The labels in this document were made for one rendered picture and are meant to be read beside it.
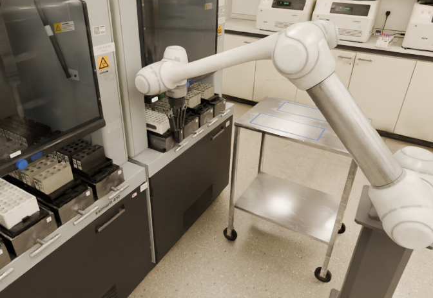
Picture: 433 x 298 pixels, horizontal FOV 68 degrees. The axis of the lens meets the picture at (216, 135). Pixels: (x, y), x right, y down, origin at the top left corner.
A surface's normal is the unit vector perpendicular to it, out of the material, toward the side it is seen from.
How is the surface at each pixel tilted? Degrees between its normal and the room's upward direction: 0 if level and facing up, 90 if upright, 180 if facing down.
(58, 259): 90
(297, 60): 85
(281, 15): 90
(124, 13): 90
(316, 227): 0
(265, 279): 0
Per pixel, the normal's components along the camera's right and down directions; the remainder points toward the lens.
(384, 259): -0.49, 0.40
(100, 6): 0.87, 0.26
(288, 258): 0.04, -0.88
